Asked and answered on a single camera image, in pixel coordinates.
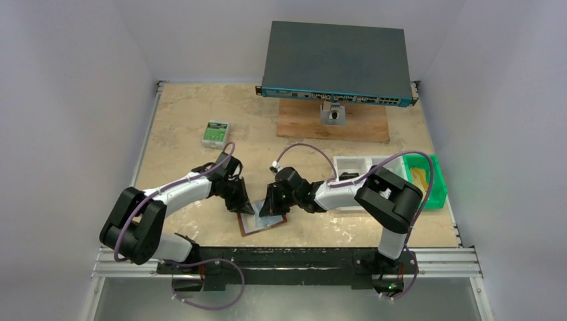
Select brown leather card holder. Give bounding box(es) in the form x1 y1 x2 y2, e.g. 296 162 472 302
237 199 288 237

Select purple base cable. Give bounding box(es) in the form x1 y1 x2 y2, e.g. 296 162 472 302
171 259 246 311

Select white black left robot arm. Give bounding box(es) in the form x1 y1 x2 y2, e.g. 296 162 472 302
99 152 254 265

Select white plastic bin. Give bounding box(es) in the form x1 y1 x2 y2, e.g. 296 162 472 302
332 154 372 211
369 155 408 180

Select white left plastic bin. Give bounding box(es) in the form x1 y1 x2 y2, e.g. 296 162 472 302
332 154 372 211

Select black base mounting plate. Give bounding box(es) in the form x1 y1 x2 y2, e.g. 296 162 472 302
157 247 419 294

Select grey blue network switch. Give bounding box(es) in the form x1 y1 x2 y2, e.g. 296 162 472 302
255 21 418 107

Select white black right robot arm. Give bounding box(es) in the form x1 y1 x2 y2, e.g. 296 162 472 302
258 167 423 260

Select yellow items in green bin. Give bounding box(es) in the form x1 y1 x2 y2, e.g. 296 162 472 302
409 167 430 195

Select brown wooden board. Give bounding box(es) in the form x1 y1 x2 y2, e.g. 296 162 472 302
276 98 390 143

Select grey camera on mount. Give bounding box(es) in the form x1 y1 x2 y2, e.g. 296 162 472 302
320 102 346 126

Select white middle plastic bin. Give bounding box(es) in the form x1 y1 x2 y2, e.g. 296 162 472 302
369 155 408 180

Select green white small box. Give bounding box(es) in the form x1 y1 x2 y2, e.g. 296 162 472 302
201 120 231 150

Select black cards in left bin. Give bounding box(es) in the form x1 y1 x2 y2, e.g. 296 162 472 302
338 172 360 181

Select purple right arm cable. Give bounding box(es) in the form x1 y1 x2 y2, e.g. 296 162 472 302
272 143 436 302

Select green plastic bin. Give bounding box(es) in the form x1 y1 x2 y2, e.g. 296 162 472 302
403 154 447 210

